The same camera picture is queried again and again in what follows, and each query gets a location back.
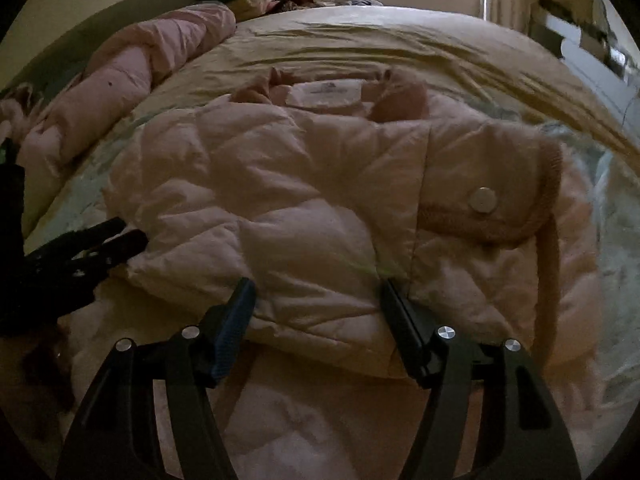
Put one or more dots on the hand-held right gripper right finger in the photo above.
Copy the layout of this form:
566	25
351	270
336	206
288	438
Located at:
402	322

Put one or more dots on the white dressing table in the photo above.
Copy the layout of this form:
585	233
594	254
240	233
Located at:
590	50

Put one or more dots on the pink quilted jacket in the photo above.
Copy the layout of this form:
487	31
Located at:
300	210

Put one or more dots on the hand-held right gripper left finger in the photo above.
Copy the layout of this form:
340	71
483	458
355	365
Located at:
234	320

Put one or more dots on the rolled pink duvet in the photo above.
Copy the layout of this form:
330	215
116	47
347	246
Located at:
125	70

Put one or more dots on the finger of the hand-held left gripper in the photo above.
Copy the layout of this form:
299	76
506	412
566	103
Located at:
115	252
85	240

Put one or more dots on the green padded headboard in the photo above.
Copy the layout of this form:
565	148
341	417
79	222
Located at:
100	15

